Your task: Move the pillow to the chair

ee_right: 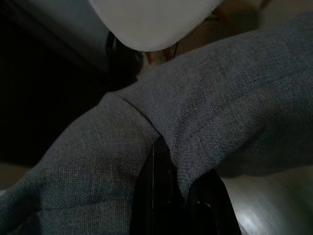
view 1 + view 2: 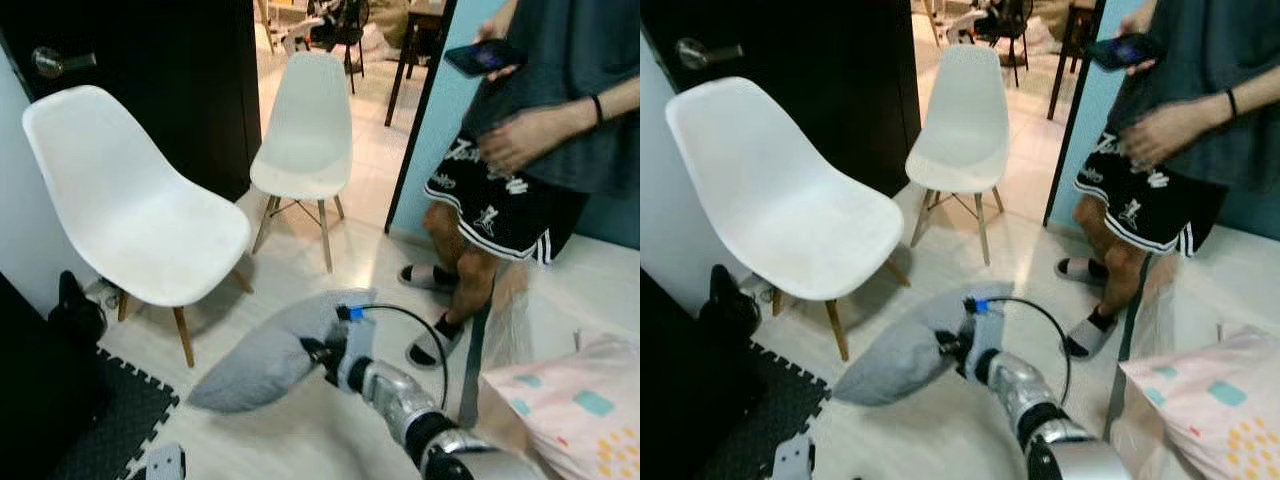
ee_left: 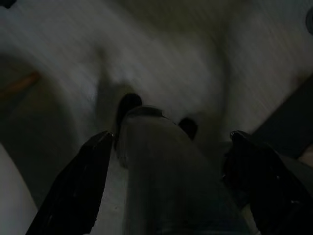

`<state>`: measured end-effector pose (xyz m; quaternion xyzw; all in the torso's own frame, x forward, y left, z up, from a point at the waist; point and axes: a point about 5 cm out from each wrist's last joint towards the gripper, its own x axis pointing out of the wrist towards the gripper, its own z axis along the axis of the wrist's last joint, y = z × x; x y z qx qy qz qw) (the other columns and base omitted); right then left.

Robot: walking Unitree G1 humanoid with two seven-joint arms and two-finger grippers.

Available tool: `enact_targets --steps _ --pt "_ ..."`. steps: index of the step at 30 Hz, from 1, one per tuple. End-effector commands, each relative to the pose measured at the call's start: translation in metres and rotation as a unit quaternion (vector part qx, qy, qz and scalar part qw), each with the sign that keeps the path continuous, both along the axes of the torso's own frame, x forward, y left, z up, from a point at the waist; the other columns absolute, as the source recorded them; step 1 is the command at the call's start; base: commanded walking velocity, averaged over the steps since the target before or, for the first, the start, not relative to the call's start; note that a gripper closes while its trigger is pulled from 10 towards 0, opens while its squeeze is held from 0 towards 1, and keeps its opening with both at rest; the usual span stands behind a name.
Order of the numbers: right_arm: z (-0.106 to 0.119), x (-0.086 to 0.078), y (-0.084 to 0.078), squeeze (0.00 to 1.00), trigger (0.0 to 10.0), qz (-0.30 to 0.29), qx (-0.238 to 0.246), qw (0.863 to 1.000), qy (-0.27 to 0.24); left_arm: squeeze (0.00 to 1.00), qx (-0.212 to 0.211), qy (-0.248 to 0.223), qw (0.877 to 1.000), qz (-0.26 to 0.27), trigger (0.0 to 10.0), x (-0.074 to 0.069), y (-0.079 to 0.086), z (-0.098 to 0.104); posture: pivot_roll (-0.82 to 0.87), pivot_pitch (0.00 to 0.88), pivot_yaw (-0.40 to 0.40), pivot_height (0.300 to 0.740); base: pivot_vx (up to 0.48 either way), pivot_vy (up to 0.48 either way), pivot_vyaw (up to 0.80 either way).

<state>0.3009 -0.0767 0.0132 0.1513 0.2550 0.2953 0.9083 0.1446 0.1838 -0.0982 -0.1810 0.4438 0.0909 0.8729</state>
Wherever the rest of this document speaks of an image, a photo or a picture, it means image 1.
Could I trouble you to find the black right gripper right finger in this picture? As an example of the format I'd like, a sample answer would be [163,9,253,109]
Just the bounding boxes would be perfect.
[185,168,243,235]

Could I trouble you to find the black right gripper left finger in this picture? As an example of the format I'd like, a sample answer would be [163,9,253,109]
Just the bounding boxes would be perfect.
[132,136,187,235]

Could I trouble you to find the white plastic chair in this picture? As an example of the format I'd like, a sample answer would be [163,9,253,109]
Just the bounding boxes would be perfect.
[89,0,222,52]

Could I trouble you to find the white cushion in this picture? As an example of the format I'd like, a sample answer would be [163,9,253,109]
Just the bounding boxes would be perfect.
[215,168,313,235]

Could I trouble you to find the dark blue upholstered furniture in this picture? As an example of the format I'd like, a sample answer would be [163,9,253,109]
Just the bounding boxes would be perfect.
[0,11,313,235]

